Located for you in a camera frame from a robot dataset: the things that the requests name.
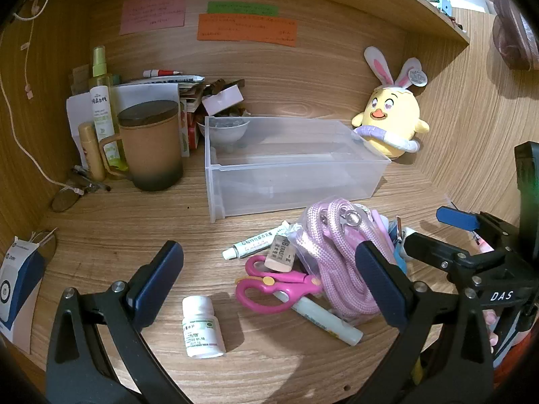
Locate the small beige tube bottle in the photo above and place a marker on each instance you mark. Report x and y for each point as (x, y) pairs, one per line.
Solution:
(90, 147)

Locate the brown wooden ornament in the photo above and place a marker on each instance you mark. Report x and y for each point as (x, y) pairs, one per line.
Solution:
(513, 29)

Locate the pink scissors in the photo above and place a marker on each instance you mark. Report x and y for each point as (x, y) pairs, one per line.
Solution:
(261, 298)

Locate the brown ceramic mug with lid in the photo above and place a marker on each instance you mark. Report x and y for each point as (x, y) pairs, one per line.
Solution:
(151, 147)

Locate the small pink box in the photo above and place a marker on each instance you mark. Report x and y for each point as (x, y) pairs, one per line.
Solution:
(223, 100)

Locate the person's right hand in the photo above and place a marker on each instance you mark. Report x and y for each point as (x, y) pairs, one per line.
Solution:
(491, 320)

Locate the red white tube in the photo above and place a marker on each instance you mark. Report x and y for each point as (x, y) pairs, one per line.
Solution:
(162, 73)

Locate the white medicine bottle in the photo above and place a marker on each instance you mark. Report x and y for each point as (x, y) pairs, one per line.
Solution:
(202, 328)

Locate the white glue stick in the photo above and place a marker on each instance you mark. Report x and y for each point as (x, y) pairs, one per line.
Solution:
(324, 320)

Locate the stack of books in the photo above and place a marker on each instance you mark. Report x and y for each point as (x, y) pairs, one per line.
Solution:
(168, 81)

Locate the orange paper note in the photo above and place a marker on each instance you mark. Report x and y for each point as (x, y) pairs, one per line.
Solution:
(246, 29)

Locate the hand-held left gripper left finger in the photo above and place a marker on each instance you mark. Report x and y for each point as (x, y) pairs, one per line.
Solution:
(156, 285)

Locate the yellow chick plush toy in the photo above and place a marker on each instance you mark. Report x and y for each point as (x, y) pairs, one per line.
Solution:
(391, 113)

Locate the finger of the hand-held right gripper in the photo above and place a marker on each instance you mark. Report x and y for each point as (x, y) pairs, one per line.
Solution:
(429, 248)
(457, 217)

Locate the blue white plastic item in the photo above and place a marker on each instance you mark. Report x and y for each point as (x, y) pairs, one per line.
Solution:
(398, 252)

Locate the pink paper note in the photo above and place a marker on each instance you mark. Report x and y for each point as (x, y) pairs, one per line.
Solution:
(152, 12)

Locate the green paper note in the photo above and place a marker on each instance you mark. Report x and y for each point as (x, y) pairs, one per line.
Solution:
(242, 9)

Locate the clear plastic drawer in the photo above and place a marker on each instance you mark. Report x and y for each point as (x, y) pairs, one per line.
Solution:
(294, 176)

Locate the wooden shelf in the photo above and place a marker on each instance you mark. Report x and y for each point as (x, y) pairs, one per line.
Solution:
(425, 12)

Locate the yellow-green spray bottle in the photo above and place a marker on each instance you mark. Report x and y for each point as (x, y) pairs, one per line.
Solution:
(101, 96)

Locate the small teal toy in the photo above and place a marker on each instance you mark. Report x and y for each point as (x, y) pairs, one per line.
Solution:
(444, 3)

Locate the blue white box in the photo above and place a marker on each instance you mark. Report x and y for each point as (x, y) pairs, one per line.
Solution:
(17, 286)

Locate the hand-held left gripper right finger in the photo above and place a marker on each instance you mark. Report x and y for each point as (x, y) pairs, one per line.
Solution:
(378, 285)

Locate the white ointment tube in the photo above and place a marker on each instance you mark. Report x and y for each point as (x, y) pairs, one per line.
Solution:
(252, 244)

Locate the red white carton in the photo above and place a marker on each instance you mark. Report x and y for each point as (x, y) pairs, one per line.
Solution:
(190, 122)

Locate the eyeglasses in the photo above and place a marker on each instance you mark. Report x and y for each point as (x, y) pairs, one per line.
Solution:
(65, 200)

